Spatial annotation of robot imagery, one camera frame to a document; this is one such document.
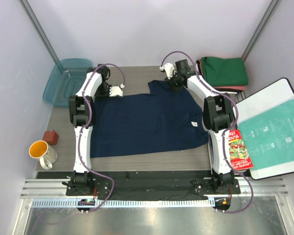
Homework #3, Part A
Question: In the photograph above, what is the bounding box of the green folded t shirt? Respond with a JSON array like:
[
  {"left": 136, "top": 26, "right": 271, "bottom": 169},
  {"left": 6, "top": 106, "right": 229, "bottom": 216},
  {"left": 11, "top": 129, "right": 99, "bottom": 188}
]
[{"left": 200, "top": 56, "right": 248, "bottom": 87}]

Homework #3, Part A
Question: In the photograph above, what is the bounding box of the navy blue t shirt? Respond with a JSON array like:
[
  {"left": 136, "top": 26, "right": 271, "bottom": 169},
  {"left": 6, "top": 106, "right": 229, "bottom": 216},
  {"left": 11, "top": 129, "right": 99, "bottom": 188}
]
[{"left": 90, "top": 80, "right": 208, "bottom": 158}]

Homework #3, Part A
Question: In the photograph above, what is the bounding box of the teal plastic bin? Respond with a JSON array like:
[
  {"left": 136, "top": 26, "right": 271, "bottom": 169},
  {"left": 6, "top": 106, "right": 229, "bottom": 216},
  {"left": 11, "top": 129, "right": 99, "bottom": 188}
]
[{"left": 43, "top": 58, "right": 93, "bottom": 108}]

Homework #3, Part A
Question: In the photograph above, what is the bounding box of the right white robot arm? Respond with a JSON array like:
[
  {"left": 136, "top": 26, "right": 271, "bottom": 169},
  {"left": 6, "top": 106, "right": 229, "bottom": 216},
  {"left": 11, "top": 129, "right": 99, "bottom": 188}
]
[{"left": 160, "top": 60, "right": 236, "bottom": 193}]

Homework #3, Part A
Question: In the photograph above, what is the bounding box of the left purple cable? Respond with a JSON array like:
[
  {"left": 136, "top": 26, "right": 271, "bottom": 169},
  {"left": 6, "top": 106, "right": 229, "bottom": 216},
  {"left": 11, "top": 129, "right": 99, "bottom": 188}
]
[{"left": 78, "top": 63, "right": 126, "bottom": 212}]

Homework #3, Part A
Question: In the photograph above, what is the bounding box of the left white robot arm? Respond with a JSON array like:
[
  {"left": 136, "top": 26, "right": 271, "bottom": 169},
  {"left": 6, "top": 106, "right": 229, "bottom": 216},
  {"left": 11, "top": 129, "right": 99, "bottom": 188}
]
[{"left": 68, "top": 64, "right": 110, "bottom": 195}]

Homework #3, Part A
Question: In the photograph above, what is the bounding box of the red brown block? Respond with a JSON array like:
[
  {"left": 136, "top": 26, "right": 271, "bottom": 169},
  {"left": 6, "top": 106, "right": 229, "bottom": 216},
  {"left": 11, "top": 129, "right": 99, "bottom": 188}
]
[{"left": 42, "top": 130, "right": 59, "bottom": 145}]

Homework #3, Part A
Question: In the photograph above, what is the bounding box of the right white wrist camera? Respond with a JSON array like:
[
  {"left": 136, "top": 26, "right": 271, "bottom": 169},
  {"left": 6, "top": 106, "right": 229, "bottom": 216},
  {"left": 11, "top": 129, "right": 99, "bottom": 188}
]
[{"left": 159, "top": 63, "right": 175, "bottom": 79}]

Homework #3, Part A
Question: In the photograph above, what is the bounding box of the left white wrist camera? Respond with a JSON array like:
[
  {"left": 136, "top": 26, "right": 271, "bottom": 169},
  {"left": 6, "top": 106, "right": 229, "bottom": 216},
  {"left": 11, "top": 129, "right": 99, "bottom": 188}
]
[{"left": 109, "top": 84, "right": 125, "bottom": 97}]

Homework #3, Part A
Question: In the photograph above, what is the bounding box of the white board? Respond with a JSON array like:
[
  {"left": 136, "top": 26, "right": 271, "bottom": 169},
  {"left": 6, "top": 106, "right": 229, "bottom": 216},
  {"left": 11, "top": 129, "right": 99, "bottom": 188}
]
[{"left": 237, "top": 78, "right": 294, "bottom": 180}]

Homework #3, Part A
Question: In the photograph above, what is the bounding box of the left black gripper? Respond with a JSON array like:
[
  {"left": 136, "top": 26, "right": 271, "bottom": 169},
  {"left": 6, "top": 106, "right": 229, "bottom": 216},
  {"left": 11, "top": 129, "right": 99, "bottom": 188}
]
[{"left": 95, "top": 82, "right": 114, "bottom": 101}]

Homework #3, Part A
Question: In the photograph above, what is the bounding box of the aluminium rail frame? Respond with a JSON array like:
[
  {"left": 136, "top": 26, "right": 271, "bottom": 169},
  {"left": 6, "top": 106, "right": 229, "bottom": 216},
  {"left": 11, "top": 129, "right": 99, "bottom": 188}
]
[{"left": 13, "top": 172, "right": 294, "bottom": 235}]

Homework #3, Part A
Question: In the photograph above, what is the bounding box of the white orange mug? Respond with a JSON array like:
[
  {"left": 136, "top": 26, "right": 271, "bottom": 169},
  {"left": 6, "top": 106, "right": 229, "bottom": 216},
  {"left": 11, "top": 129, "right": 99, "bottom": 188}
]
[{"left": 28, "top": 140, "right": 58, "bottom": 170}]

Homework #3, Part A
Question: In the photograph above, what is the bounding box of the red treehouse book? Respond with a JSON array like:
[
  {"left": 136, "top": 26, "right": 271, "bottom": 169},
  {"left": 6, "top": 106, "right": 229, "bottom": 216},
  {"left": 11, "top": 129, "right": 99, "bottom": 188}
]
[{"left": 228, "top": 130, "right": 254, "bottom": 171}]

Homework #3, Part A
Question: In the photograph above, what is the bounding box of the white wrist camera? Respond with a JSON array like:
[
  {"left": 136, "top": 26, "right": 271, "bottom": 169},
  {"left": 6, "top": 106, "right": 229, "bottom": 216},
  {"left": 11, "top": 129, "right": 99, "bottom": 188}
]
[
  {"left": 109, "top": 84, "right": 125, "bottom": 97},
  {"left": 159, "top": 63, "right": 175, "bottom": 79}
]

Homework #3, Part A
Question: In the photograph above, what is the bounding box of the pink folded t shirt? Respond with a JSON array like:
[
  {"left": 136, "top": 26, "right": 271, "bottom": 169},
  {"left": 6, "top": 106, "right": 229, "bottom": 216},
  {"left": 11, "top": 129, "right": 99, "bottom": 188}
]
[{"left": 213, "top": 85, "right": 246, "bottom": 93}]

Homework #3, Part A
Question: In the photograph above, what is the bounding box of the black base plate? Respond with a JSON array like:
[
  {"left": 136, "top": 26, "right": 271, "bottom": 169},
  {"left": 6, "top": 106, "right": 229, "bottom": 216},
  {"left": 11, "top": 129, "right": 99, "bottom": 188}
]
[{"left": 37, "top": 170, "right": 241, "bottom": 200}]

